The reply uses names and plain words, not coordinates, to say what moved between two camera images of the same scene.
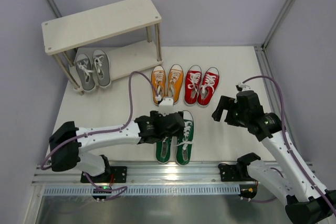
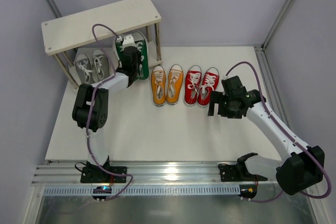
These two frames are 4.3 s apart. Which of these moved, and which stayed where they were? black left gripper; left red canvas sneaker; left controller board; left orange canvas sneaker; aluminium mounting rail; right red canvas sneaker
Moved: black left gripper
Stayed: left controller board; left orange canvas sneaker; aluminium mounting rail; right red canvas sneaker; left red canvas sneaker
